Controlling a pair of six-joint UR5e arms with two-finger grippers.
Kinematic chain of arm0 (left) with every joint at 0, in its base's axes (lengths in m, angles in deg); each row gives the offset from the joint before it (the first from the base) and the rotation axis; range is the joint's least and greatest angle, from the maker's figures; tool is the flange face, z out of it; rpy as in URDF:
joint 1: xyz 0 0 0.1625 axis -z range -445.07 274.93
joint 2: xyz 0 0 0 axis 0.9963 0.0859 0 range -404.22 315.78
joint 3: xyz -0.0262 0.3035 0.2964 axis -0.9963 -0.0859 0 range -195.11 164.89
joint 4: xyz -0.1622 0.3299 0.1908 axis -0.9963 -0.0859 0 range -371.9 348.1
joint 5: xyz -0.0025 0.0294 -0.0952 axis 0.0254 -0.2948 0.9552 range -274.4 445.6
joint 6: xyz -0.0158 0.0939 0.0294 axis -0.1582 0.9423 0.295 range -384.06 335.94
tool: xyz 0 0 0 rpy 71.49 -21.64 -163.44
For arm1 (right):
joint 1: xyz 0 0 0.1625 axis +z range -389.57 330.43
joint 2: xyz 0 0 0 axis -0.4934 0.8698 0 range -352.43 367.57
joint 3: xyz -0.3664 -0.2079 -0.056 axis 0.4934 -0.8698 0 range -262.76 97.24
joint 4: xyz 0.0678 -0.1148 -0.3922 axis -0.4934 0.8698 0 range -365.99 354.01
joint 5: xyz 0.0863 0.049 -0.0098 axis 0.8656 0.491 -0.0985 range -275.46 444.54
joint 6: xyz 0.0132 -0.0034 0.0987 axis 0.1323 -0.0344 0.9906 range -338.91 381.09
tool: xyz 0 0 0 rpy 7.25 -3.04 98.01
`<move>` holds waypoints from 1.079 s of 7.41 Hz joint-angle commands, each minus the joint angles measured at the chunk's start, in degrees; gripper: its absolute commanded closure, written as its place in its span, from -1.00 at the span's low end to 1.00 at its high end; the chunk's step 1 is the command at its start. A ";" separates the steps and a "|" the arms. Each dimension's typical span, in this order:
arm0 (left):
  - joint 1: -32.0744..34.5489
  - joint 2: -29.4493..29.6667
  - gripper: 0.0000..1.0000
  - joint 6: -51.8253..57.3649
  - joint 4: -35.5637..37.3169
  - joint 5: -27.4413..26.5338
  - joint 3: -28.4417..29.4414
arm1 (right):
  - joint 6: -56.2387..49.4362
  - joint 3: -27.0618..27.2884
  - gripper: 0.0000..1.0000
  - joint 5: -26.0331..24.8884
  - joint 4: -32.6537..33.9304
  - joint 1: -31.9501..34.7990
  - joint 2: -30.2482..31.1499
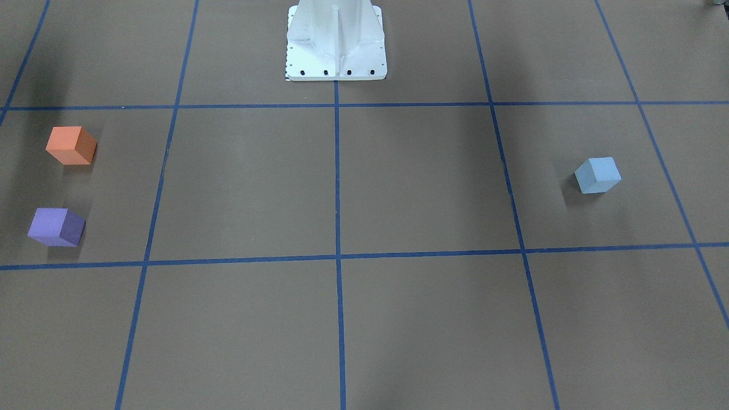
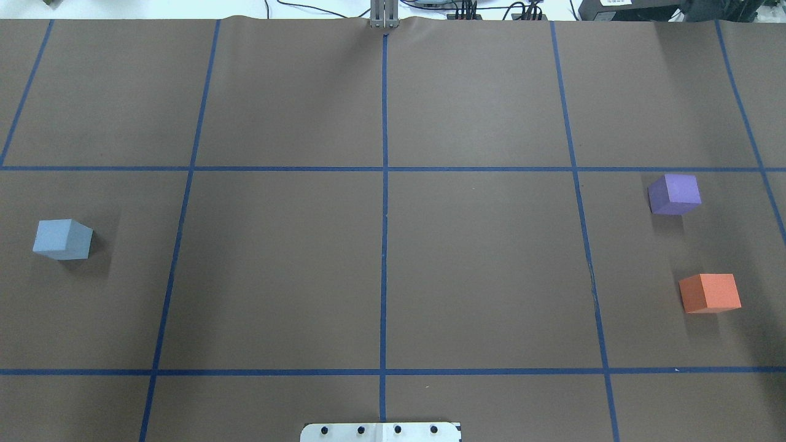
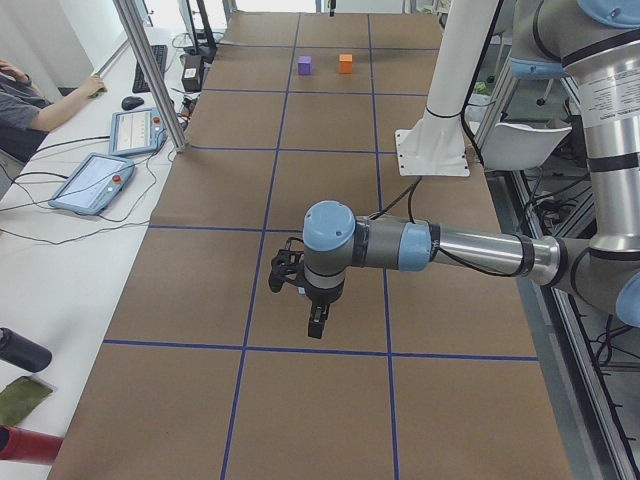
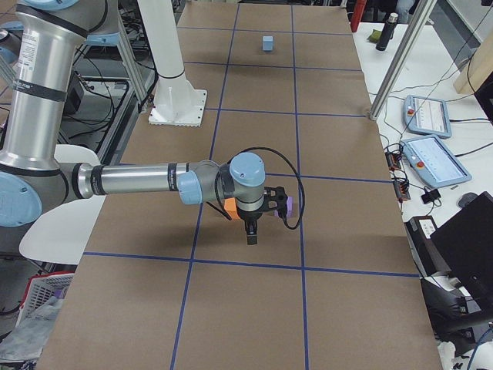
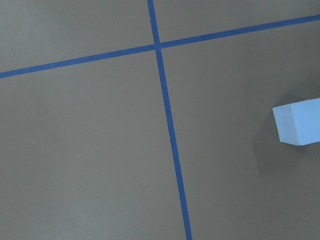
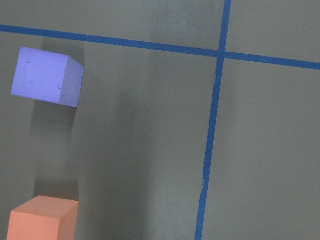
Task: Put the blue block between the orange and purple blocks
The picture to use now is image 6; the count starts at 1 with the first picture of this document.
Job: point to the orange foam block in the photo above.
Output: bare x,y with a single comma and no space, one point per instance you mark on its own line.
44,218

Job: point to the purple foam block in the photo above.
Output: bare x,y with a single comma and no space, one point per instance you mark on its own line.
48,76

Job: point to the blue tape line lengthwise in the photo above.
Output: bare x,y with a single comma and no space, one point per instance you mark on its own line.
199,227

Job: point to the blue tape line crosswise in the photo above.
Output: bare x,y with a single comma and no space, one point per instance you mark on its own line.
160,47

